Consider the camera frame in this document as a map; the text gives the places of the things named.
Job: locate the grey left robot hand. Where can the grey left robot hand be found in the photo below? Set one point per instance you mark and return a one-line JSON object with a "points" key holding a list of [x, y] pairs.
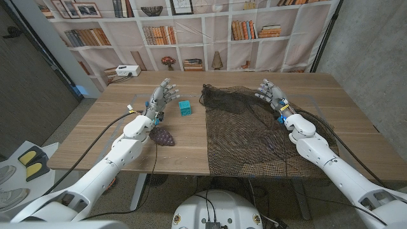
{"points": [[157, 100]]}

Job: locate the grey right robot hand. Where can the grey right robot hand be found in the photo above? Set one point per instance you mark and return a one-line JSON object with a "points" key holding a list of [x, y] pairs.
{"points": [[276, 95]]}

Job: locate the dark grey perforated panel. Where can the dark grey perforated panel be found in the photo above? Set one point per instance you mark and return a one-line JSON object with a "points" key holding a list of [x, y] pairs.
{"points": [[31, 95]]}

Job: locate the dark brown mesh netting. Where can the dark brown mesh netting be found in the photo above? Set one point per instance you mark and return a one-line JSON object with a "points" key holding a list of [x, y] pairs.
{"points": [[241, 140]]}

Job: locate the white floor mat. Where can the white floor mat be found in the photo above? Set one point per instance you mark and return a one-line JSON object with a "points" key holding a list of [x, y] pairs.
{"points": [[38, 191]]}

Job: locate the small grey metal hub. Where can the small grey metal hub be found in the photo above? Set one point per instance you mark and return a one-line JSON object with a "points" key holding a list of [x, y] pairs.
{"points": [[213, 226]]}

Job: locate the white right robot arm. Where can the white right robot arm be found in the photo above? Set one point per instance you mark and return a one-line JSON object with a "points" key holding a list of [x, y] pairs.
{"points": [[318, 149]]}

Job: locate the white power strip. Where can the white power strip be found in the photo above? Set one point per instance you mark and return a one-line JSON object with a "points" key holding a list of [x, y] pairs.
{"points": [[128, 70]]}

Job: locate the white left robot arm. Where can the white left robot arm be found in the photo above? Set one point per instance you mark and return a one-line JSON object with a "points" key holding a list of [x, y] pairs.
{"points": [[121, 152]]}

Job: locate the black backdrop stand pole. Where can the black backdrop stand pole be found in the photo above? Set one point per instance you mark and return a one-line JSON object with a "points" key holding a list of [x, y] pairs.
{"points": [[324, 38]]}

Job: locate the white table leg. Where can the white table leg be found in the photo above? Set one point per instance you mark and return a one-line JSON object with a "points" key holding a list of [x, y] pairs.
{"points": [[138, 191]]}

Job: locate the grey table leg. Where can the grey table leg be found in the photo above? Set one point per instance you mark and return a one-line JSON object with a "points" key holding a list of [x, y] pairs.
{"points": [[301, 200]]}

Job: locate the black round floor object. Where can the black round floor object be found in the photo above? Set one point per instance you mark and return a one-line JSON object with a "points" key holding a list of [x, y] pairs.
{"points": [[156, 179]]}

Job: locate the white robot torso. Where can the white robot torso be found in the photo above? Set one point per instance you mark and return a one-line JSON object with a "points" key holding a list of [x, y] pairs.
{"points": [[219, 206]]}

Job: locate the printed bookshelf backdrop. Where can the printed bookshelf backdrop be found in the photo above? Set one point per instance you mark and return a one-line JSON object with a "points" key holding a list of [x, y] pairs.
{"points": [[190, 47]]}

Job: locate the teal cup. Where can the teal cup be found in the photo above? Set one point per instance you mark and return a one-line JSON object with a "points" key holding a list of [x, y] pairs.
{"points": [[185, 108]]}

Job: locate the yellow black foot pedal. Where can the yellow black foot pedal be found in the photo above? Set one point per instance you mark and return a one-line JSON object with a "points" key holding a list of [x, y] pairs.
{"points": [[28, 156], [35, 170]]}

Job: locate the purple grape bunch toy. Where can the purple grape bunch toy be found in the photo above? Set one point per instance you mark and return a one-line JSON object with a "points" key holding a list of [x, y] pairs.
{"points": [[162, 137]]}

